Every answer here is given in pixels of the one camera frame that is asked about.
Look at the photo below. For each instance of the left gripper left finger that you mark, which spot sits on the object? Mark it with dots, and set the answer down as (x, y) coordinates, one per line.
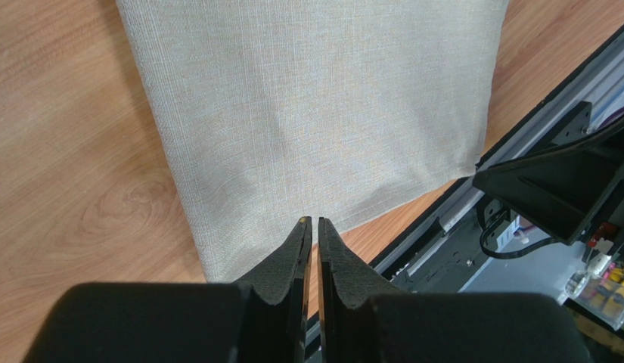
(274, 321)

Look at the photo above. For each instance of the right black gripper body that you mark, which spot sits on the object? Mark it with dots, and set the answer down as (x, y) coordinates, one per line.
(561, 189)

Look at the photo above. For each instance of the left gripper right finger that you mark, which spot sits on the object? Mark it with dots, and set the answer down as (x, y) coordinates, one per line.
(346, 285)

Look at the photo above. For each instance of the beige cloth napkin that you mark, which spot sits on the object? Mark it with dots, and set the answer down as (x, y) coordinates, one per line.
(273, 110)

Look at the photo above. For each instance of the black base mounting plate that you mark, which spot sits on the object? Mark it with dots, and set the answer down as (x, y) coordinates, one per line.
(441, 252)

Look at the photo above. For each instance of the clear plastic parts box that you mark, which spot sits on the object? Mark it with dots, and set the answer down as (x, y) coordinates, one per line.
(602, 295)

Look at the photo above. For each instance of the aluminium frame rail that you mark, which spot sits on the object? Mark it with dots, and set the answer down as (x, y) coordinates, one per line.
(481, 276)

